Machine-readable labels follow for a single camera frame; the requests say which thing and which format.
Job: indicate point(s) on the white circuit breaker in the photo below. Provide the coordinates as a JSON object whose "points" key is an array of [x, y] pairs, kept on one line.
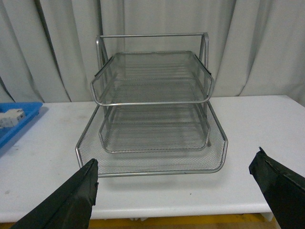
{"points": [[11, 118]]}

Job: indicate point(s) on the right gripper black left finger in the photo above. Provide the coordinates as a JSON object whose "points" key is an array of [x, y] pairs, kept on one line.
{"points": [[68, 207]]}

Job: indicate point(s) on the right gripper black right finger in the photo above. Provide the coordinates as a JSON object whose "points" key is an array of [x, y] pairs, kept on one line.
{"points": [[282, 188]]}

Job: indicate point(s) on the grey curtain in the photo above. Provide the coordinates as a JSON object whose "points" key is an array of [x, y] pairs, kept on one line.
{"points": [[48, 52]]}

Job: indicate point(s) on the blue plastic tray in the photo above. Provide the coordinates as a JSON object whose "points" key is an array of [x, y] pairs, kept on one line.
{"points": [[31, 110]]}

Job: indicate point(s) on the silver mesh document rack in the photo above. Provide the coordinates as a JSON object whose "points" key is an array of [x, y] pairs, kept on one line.
{"points": [[153, 114]]}

